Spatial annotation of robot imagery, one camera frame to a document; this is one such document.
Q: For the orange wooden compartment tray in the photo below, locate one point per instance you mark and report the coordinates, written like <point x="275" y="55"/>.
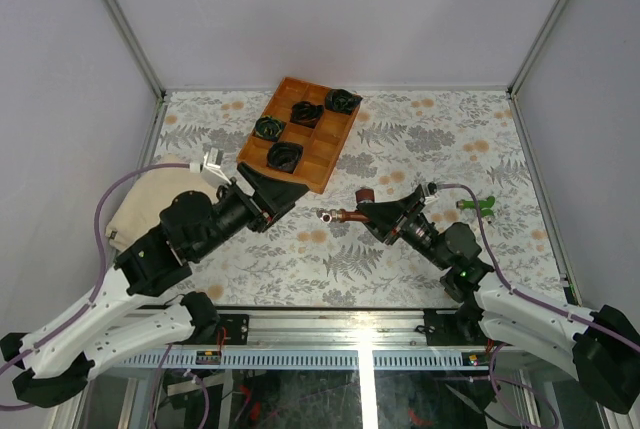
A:
<point x="316" y="118"/>

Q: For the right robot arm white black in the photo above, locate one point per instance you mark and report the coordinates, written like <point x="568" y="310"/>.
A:
<point x="597" y="348"/>

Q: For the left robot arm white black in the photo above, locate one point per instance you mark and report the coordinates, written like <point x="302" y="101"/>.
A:
<point x="58" y="361"/>

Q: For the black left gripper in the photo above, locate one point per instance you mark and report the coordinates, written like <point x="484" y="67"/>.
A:
<point x="274" y="199"/>

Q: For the beige folded cloth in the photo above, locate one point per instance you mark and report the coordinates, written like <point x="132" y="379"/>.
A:
<point x="152" y="193"/>

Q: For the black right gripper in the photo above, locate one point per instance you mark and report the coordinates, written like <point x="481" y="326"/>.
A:
<point x="384" y="217"/>

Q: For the green water faucet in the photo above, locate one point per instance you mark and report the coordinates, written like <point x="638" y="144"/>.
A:
<point x="484" y="206"/>

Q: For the chrome threaded pipe nipple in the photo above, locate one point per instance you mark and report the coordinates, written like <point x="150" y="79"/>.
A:
<point x="332" y="215"/>

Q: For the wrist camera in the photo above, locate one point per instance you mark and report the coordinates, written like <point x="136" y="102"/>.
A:
<point x="430" y="191"/>
<point x="211" y="170"/>

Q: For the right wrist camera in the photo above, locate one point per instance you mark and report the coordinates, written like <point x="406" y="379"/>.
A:
<point x="430" y="191"/>

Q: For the brown water faucet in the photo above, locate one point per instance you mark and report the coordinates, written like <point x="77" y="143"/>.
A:
<point x="363" y="195"/>

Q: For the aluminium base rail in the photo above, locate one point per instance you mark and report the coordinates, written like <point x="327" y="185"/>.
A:
<point x="318" y="329"/>

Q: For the white slotted cable duct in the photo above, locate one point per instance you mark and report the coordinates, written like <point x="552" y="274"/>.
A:
<point x="422" y="359"/>

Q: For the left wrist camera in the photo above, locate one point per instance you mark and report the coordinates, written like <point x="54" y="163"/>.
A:
<point x="211" y="170"/>

